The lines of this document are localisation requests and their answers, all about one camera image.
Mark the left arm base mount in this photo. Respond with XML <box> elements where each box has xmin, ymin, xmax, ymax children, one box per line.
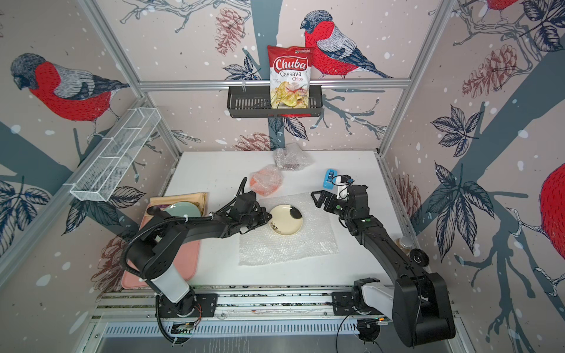
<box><xmin>155</xmin><ymin>294</ymin><xmax>219</xmax><ymax>319</ymax></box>

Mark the pink plastic tray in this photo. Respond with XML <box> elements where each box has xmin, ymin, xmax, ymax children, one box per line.
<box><xmin>121</xmin><ymin>217</ymin><xmax>200</xmax><ymax>290</ymax></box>

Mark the black lid spice jar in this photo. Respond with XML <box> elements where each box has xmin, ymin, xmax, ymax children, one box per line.
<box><xmin>408</xmin><ymin>249</ymin><xmax>430</xmax><ymax>268</ymax></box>

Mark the cream plate with dark spot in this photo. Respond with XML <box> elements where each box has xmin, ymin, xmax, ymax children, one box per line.
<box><xmin>269</xmin><ymin>204</ymin><xmax>304</xmax><ymax>236</ymax></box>

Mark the stack of bubble wrap sheets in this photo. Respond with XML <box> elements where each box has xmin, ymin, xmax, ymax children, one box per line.
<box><xmin>239</xmin><ymin>193</ymin><xmax>338</xmax><ymax>266</ymax></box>

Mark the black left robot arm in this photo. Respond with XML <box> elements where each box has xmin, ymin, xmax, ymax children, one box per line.
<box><xmin>121</xmin><ymin>178</ymin><xmax>272</xmax><ymax>304</ymax></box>

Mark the mint green floral plate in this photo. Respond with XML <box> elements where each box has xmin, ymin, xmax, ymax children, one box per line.
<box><xmin>164</xmin><ymin>202</ymin><xmax>201</xmax><ymax>218</ymax></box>

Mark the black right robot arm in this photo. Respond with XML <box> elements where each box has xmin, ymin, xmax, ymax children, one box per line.
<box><xmin>311</xmin><ymin>185</ymin><xmax>456</xmax><ymax>347</ymax></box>

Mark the black wire wall basket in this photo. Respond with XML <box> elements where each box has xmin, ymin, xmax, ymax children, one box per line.
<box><xmin>227</xmin><ymin>85</ymin><xmax>323</xmax><ymax>119</ymax></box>

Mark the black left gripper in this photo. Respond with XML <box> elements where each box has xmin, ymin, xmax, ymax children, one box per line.
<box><xmin>240</xmin><ymin>207</ymin><xmax>275</xmax><ymax>229</ymax></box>

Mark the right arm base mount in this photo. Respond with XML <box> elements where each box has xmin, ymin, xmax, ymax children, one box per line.
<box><xmin>330</xmin><ymin>289</ymin><xmax>394</xmax><ymax>317</ymax></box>

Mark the white wire mesh shelf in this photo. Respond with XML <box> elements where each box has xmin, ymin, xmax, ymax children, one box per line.
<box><xmin>70</xmin><ymin>107</ymin><xmax>161</xmax><ymax>202</ymax></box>

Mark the brown spice jar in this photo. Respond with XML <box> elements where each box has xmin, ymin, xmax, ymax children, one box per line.
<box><xmin>396</xmin><ymin>236</ymin><xmax>415</xmax><ymax>255</ymax></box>

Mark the clear bubble wrap sheet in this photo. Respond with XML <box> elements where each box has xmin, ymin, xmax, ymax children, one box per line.
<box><xmin>248</xmin><ymin>164</ymin><xmax>284</xmax><ymax>198</ymax></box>
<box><xmin>273</xmin><ymin>143</ymin><xmax>313</xmax><ymax>171</ymax></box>

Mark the Chuba cassava chips bag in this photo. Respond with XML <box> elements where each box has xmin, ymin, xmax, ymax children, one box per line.
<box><xmin>267</xmin><ymin>46</ymin><xmax>313</xmax><ymax>110</ymax></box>

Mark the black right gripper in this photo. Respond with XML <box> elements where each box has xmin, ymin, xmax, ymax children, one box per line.
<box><xmin>310</xmin><ymin>192</ymin><xmax>354</xmax><ymax>222</ymax></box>

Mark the blue tape dispenser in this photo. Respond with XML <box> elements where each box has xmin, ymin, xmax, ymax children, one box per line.
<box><xmin>323</xmin><ymin>169</ymin><xmax>337</xmax><ymax>191</ymax></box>

